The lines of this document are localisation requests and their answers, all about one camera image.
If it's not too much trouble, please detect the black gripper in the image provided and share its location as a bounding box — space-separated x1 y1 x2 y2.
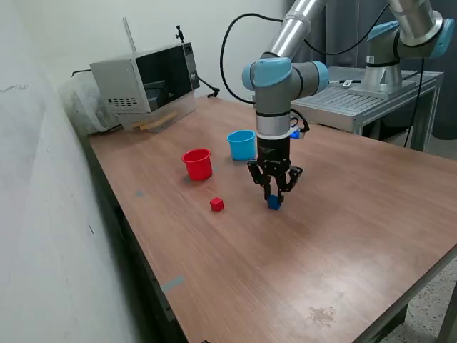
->
246 134 304 209

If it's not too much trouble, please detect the aluminium robot base platform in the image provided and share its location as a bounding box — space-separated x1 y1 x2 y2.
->
291 66 446 153

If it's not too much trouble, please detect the blue plastic cup bin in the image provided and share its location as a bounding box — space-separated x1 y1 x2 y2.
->
226 129 258 161

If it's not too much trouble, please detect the red plastic cup bin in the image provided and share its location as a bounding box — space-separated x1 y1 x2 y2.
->
181 148 214 182

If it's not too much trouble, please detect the clear acrylic microwave stand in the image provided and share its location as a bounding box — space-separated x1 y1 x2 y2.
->
116 96 197 134

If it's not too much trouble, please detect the wooden strip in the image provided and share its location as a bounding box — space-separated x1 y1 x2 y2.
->
139 118 171 131
131 111 179 128

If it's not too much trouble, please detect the silver microwave black door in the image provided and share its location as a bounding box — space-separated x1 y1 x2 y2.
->
89 41 201 116

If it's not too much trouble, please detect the white thin rod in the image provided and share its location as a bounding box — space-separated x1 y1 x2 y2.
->
122 16 138 54

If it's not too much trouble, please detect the clear plastic bag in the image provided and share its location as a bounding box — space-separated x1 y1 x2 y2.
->
59 76 122 136

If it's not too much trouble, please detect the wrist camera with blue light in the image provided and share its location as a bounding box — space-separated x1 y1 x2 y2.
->
289 119 311 141

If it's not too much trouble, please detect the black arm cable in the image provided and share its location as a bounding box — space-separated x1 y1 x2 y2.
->
219 3 390 105

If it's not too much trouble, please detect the black base cable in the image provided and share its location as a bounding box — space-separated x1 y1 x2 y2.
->
405 59 426 148

